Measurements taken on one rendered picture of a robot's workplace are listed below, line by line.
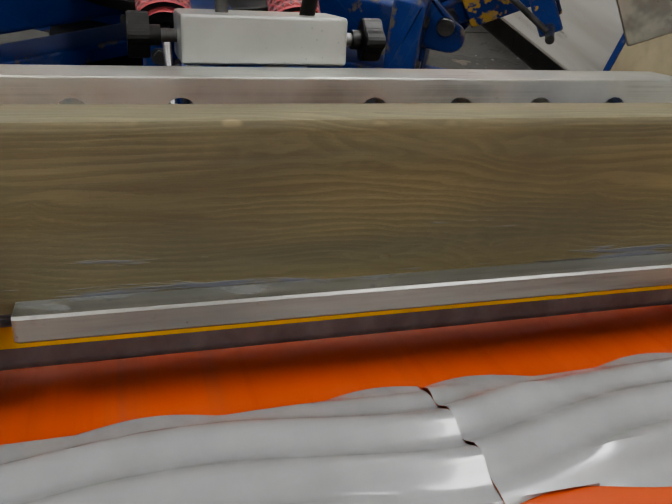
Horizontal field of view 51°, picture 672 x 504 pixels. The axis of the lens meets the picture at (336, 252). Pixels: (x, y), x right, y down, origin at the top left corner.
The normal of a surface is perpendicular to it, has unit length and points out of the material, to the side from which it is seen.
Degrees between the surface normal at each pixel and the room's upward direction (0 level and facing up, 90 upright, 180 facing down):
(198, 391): 16
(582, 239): 74
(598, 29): 90
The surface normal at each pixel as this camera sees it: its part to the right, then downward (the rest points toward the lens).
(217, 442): 0.15, -0.58
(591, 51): -0.96, 0.07
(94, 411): 0.05, -0.93
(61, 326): 0.28, 0.37
